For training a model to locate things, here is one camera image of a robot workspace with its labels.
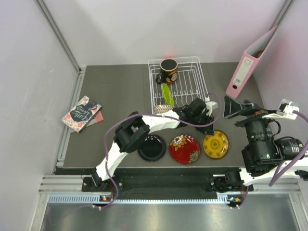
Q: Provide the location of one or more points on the green plate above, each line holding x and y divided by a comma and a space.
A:
167, 95

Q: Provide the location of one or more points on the white cable duct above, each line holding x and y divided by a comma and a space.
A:
103, 199

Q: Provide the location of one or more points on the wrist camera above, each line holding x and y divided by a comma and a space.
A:
287, 108
210, 106

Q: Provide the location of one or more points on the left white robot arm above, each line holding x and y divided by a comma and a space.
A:
129, 134

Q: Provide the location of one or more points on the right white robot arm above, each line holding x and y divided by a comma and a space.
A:
265, 157

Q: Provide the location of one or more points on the white wire dish rack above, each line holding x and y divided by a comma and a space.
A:
189, 85

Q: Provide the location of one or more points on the pink ring binder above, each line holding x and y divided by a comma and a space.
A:
248, 63

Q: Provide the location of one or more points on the black plate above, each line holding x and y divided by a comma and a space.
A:
153, 148

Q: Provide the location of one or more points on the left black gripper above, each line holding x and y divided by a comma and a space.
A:
206, 130

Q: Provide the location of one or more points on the red book underneath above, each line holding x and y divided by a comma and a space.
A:
96, 119

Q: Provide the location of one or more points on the yellow brown plate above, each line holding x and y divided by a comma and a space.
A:
216, 146

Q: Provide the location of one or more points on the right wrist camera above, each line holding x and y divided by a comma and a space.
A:
287, 108

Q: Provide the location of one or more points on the patterned ceramic bowl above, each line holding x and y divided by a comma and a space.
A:
163, 108

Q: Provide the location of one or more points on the floral cover book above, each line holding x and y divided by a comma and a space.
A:
82, 114

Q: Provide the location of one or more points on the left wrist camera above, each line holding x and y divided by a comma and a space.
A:
210, 106

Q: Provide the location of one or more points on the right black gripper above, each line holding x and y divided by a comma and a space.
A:
251, 110

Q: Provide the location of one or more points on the red floral plate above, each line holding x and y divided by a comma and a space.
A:
184, 149

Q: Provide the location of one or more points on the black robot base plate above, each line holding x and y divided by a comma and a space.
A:
158, 181

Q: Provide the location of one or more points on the black floral mug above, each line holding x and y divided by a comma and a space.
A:
168, 71

